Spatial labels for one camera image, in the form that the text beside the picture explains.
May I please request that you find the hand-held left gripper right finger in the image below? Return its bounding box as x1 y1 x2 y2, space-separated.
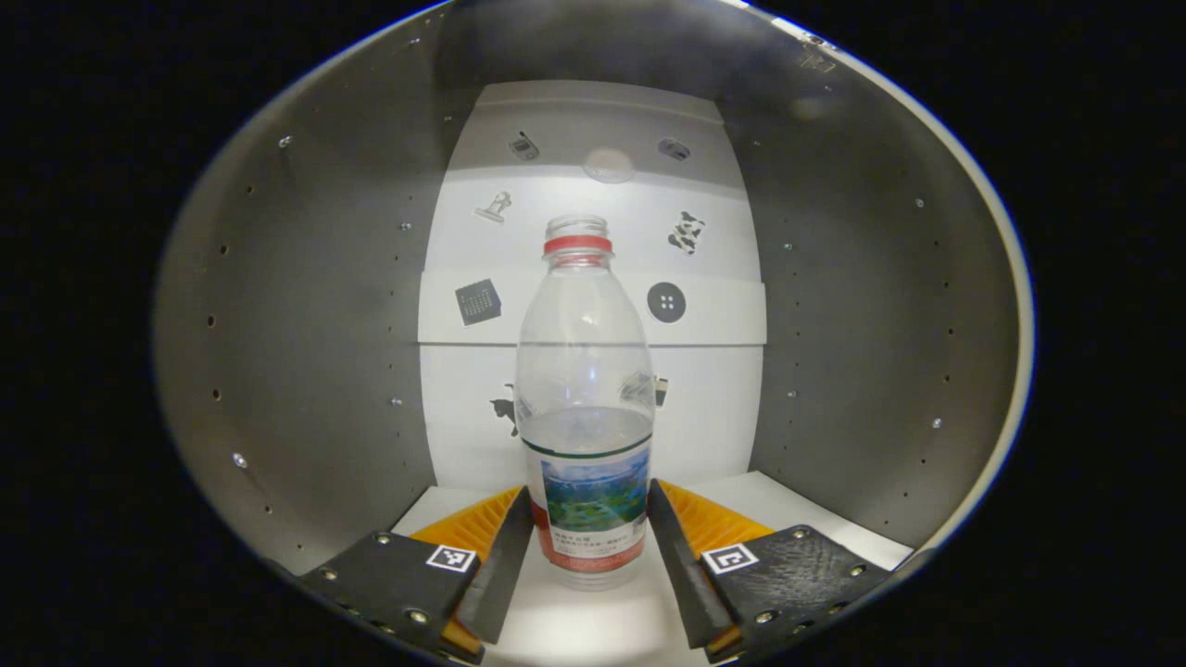
646 478 892 663

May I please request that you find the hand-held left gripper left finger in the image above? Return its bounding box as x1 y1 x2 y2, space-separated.
296 484 536 663

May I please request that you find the clear plastic bottle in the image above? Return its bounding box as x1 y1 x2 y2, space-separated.
514 215 657 592

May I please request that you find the grey cabinet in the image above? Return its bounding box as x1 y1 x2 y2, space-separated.
153 0 1034 667

